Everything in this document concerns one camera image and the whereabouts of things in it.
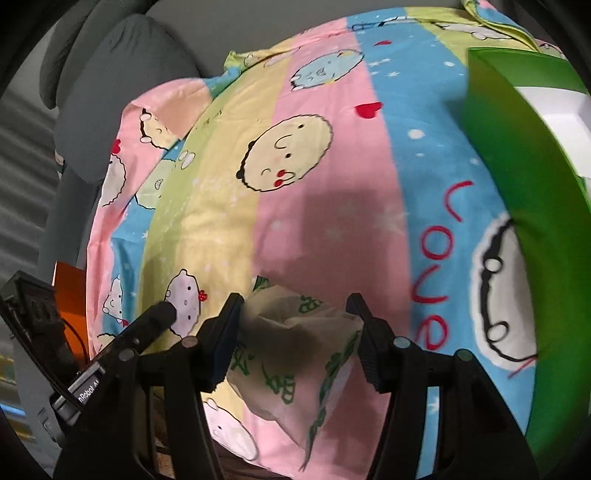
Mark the green box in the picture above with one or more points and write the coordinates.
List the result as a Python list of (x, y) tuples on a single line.
[(521, 184)]

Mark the cartoon printed blanket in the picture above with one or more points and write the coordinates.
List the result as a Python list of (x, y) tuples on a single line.
[(323, 207)]

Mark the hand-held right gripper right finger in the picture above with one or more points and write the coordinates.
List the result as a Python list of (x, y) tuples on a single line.
[(369, 350)]

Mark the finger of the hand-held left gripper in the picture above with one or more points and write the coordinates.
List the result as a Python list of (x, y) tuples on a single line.
[(152, 323)]

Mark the grey ribbed cushion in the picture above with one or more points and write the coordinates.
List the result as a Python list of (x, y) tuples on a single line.
[(129, 60)]

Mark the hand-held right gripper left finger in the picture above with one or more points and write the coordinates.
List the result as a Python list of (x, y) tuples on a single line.
[(226, 341)]

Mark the orange box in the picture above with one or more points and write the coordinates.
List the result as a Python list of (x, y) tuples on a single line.
[(71, 295)]

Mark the green print scrubber bag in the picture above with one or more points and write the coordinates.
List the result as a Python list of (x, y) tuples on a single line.
[(295, 360)]

